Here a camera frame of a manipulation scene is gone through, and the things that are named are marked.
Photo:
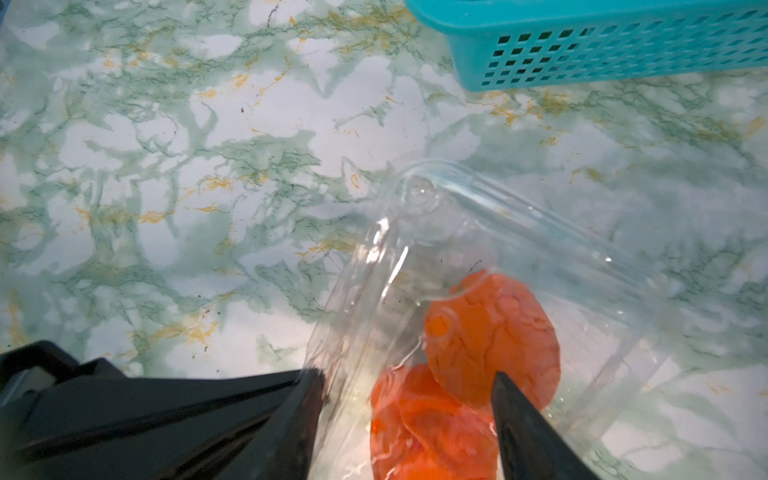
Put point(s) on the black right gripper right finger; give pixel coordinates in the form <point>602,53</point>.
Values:
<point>530,449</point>

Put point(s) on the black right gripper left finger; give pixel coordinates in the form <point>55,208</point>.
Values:
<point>62,419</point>

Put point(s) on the orange fruit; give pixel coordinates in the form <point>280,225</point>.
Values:
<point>492,323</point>
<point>419,431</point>

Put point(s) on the clear clamshell container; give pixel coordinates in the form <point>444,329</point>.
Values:
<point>458,280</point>

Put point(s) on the teal plastic basket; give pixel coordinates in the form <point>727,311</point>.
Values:
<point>499,45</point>

